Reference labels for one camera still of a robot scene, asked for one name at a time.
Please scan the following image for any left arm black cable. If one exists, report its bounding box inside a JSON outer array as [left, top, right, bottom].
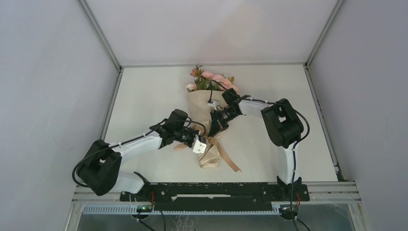
[[71, 118, 208, 231]]

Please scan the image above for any aluminium frame rail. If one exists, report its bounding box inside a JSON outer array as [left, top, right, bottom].
[[72, 182, 362, 204]]

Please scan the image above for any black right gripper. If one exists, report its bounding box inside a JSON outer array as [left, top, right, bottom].
[[209, 107, 240, 138]]

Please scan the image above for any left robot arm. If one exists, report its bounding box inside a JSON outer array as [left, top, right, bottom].
[[72, 109, 207, 201]]

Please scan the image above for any pink fake rose stem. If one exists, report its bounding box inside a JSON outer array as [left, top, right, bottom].
[[201, 71, 239, 93]]

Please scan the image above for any white slotted cable duct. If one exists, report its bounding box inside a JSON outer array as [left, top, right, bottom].
[[82, 204, 282, 215]]

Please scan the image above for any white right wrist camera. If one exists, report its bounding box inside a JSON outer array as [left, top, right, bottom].
[[207, 100, 219, 110]]

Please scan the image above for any pink fake rose sprig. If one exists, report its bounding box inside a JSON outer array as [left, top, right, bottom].
[[186, 65, 208, 92]]

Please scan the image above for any brown wrapping paper sheet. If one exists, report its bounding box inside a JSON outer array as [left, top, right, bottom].
[[187, 90, 235, 169]]

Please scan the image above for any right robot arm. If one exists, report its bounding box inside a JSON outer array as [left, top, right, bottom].
[[207, 89, 304, 200]]

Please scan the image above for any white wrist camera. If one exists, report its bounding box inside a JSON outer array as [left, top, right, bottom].
[[191, 138, 207, 154], [207, 100, 219, 110]]

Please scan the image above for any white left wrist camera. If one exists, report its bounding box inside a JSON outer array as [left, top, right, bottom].
[[191, 138, 207, 154]]

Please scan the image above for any tan ribbon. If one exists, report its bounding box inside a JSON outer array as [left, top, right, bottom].
[[173, 122, 243, 173]]

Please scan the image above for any black mounting base rail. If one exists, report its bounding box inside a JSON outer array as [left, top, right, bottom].
[[120, 182, 310, 212]]

